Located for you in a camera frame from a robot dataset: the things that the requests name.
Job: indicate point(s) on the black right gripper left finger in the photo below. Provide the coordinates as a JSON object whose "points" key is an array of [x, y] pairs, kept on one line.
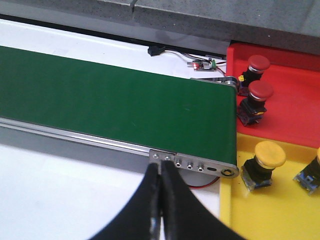
{"points": [[140, 218]]}

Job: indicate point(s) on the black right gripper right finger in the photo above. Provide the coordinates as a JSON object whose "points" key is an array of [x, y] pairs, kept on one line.
{"points": [[184, 216]]}

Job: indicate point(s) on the yellow mushroom push button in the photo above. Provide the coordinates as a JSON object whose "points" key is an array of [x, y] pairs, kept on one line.
{"points": [[257, 172]]}

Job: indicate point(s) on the red mushroom push button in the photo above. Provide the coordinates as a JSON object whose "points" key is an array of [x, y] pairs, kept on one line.
{"points": [[252, 108]]}

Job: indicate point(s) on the yellow plastic tray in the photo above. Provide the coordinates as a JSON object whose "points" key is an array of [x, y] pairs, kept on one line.
{"points": [[282, 211]]}

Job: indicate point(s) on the green conveyor belt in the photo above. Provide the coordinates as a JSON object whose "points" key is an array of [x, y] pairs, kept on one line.
{"points": [[192, 117]]}

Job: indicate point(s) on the red plastic tray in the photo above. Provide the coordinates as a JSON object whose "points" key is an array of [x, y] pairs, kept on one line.
{"points": [[293, 112]]}

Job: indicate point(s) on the small motor controller board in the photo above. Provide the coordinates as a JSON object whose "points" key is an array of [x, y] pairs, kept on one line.
{"points": [[203, 65]]}

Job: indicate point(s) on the grey stone slab right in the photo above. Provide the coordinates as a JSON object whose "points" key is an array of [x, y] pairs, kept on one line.
{"points": [[286, 24]]}

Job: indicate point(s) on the grey stone slab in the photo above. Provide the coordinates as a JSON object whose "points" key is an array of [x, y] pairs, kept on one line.
{"points": [[286, 24], [85, 14]]}

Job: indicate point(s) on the grey stone slab left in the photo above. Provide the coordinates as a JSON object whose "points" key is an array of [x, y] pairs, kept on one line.
{"points": [[85, 14]]}

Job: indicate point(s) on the steel conveyor support bracket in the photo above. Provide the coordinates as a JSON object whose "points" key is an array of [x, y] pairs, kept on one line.
{"points": [[157, 156]]}

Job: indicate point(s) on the aluminium conveyor frame rail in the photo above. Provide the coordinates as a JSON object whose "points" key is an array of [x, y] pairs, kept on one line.
{"points": [[181, 161]]}

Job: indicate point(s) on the black cable connector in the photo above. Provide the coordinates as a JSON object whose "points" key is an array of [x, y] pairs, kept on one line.
{"points": [[155, 50]]}

